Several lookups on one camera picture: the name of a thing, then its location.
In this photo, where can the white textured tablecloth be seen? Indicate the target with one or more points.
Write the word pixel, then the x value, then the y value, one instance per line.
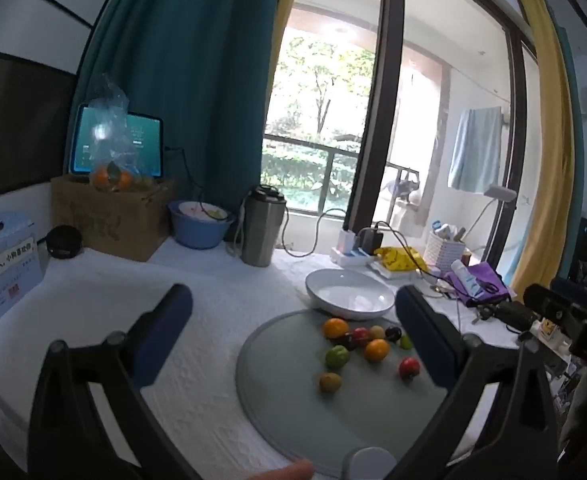
pixel 213 350

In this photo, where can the dark cherry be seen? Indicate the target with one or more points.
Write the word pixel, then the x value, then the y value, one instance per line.
pixel 344 343

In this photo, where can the red tomato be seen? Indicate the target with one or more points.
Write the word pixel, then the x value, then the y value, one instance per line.
pixel 409 368

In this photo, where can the white charger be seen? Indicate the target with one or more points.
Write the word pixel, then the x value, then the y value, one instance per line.
pixel 347 241

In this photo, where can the dark plum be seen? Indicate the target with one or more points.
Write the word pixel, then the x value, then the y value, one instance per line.
pixel 393 333

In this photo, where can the red cherry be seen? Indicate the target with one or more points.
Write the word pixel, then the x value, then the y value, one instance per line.
pixel 360 334

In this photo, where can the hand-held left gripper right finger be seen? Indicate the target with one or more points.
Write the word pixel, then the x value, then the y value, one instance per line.
pixel 423 340

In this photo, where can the clear plastic bag of oranges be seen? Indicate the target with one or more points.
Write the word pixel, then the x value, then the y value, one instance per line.
pixel 108 130

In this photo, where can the grey round tray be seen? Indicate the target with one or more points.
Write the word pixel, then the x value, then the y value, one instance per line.
pixel 283 390

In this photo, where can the white desk lamp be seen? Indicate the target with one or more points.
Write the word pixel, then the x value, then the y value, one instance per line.
pixel 501 193

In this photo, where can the yellow plastic bag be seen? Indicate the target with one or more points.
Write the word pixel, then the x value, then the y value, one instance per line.
pixel 398 259

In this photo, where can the purple cloth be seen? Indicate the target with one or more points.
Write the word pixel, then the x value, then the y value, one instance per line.
pixel 493 275

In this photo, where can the blue basin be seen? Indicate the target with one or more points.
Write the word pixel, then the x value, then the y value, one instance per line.
pixel 198 232

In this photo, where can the black charger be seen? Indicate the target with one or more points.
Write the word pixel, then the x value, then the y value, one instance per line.
pixel 372 241

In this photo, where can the black round speaker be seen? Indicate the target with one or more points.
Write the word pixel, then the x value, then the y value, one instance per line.
pixel 64 242

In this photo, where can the orange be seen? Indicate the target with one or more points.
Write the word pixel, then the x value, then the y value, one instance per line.
pixel 377 350
pixel 335 328

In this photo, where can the white basket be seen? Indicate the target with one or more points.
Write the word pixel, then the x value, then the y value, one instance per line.
pixel 443 252

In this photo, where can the teal curtain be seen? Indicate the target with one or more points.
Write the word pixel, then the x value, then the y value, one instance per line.
pixel 188 60

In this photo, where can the dark window frame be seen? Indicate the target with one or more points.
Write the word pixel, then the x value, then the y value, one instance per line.
pixel 381 85

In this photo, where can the balcony railing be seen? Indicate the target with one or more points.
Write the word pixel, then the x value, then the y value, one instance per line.
pixel 313 146

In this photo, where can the steel tumbler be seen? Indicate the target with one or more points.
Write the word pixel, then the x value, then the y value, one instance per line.
pixel 261 235

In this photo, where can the tablet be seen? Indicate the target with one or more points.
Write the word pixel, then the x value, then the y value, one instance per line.
pixel 143 145

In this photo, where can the blue printed carton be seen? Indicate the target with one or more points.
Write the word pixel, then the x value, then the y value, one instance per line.
pixel 3 280

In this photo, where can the green grape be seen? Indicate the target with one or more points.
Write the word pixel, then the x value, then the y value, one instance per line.
pixel 406 342

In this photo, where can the cardboard box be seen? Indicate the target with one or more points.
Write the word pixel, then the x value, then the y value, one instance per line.
pixel 108 220

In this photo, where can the white power strip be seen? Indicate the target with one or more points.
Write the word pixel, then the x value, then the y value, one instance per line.
pixel 353 259

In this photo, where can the blue towel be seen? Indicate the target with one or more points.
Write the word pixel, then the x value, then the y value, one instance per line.
pixel 476 150

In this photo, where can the small tan fruit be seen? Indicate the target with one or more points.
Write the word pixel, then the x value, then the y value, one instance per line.
pixel 377 331

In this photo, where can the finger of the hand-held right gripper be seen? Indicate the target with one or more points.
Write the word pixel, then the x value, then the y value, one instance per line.
pixel 543 295
pixel 513 314

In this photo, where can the brown kiwi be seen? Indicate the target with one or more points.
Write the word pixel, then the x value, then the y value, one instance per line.
pixel 330 382

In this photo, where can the yellow curtain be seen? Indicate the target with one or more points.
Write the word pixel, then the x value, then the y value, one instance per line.
pixel 548 135

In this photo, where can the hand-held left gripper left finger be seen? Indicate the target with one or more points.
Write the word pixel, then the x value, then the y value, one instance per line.
pixel 166 330

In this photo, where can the person's left hand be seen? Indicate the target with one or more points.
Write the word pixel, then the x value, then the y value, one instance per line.
pixel 288 471

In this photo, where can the green lime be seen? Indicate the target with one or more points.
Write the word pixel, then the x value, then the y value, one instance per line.
pixel 337 357

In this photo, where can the white tube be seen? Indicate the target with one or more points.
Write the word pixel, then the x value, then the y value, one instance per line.
pixel 466 277

